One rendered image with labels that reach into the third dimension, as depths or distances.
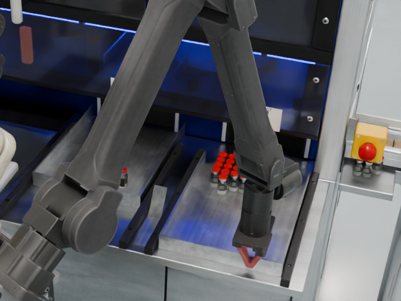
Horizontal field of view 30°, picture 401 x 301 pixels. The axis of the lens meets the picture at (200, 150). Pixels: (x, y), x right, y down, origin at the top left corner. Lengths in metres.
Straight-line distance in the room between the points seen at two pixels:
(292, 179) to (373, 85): 2.90
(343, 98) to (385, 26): 3.44
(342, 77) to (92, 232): 0.82
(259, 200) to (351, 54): 0.44
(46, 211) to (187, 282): 1.13
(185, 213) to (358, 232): 1.58
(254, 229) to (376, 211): 1.90
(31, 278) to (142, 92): 0.29
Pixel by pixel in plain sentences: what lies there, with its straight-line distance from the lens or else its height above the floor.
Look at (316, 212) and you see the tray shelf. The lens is 1.72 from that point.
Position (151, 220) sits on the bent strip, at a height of 0.88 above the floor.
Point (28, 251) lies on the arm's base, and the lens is 1.03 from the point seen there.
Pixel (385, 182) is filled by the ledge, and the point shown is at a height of 0.88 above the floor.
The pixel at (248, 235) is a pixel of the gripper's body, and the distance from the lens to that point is 1.43.
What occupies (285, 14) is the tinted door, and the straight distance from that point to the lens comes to 1.66.
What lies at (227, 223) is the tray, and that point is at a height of 0.88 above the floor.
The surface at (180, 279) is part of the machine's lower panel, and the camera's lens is 2.13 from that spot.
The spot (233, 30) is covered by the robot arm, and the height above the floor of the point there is 1.45.
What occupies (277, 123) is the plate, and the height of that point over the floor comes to 1.01.
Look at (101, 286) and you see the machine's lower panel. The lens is 2.26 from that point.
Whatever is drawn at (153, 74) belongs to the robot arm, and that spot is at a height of 1.42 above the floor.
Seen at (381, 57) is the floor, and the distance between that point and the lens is 4.68.
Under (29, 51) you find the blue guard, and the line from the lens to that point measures 1.91.
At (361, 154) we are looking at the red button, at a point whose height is 0.99.
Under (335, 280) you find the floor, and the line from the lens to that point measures 2.89.
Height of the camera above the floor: 1.89
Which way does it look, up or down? 33 degrees down
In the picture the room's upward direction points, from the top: 4 degrees clockwise
